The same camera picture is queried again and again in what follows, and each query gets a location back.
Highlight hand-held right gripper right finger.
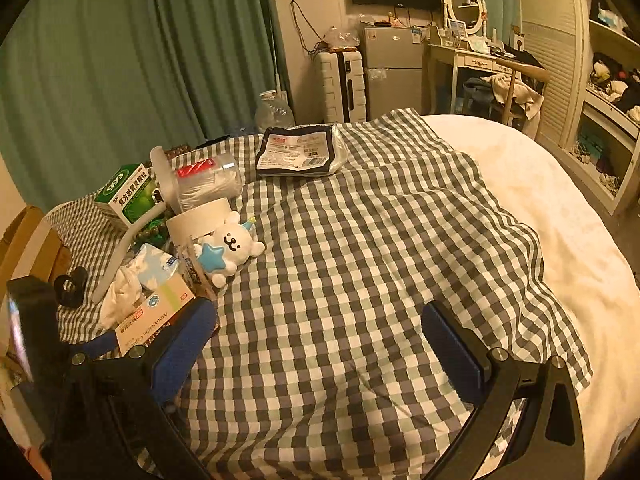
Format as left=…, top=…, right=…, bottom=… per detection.
left=421, top=301, right=586, bottom=480

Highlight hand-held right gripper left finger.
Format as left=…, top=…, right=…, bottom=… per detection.
left=70, top=296, right=218, bottom=480

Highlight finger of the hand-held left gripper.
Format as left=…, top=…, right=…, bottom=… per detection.
left=74, top=331, right=124, bottom=361

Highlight white and green medicine box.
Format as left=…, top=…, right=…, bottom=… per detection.
left=114, top=276, right=221, bottom=358

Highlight brown cardboard box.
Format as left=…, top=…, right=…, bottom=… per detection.
left=0, top=205, right=73, bottom=291

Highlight clear cotton swab jar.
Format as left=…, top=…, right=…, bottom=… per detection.
left=151, top=146, right=244, bottom=213

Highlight black hair clip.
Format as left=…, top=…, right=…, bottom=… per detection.
left=54, top=266, right=88, bottom=307

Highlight crumpled white tissue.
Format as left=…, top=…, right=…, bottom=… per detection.
left=99, top=265, right=148, bottom=331

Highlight blue white tissue packet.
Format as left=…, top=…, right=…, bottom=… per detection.
left=132, top=242, right=181, bottom=291

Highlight white curved tube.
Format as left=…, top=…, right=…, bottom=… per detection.
left=91, top=200, right=168, bottom=305

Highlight white bear plush toy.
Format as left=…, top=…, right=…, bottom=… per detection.
left=194, top=211, right=266, bottom=288

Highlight white tape roll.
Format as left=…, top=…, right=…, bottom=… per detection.
left=166, top=198, right=233, bottom=248

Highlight grey checkered cloth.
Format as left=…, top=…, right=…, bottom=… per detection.
left=47, top=108, right=593, bottom=480

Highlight black and white packet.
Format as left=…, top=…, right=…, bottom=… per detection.
left=255, top=125, right=347, bottom=181

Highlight clear water bottle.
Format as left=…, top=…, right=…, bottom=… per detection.
left=255, top=89, right=296, bottom=131

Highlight white clothes on chair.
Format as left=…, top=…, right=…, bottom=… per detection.
left=490, top=72, right=543, bottom=121

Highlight grey refrigerator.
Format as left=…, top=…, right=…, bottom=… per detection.
left=361, top=25, right=426, bottom=122

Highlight white suitcase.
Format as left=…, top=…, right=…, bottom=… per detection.
left=314, top=50, right=368, bottom=123

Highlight wooden chair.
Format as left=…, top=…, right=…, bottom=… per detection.
left=492, top=57, right=551, bottom=128

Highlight white dressing table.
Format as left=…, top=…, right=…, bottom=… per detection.
left=422, top=27, right=526, bottom=116

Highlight white wardrobe shelf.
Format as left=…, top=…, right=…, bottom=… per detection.
left=515, top=0, right=640, bottom=216

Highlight clear plastic bag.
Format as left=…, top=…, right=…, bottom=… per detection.
left=322, top=25, right=362, bottom=53

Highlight white oval vanity mirror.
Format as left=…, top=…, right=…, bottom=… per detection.
left=446, top=0, right=488, bottom=36

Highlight green bead bracelet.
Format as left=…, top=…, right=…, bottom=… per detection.
left=131, top=217, right=173, bottom=251

